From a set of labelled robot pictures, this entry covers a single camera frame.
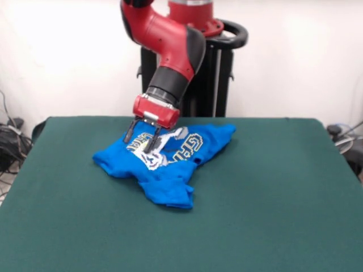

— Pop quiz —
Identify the blue printed t-shirt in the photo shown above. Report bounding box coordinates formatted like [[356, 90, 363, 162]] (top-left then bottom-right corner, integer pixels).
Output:
[[92, 123, 237, 210]]

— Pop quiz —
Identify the dark green table cloth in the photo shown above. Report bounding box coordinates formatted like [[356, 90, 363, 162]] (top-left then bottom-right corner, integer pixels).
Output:
[[0, 116, 363, 272]]

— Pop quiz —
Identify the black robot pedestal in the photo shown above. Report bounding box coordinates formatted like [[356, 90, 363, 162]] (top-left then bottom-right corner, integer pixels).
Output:
[[135, 18, 249, 117]]

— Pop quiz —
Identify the black cable tangle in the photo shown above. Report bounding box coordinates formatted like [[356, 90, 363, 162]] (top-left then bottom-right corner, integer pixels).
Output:
[[326, 121, 363, 182], [0, 90, 33, 199]]

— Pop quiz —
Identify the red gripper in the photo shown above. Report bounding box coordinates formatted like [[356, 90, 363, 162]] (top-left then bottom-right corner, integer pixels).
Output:
[[123, 93, 181, 154]]

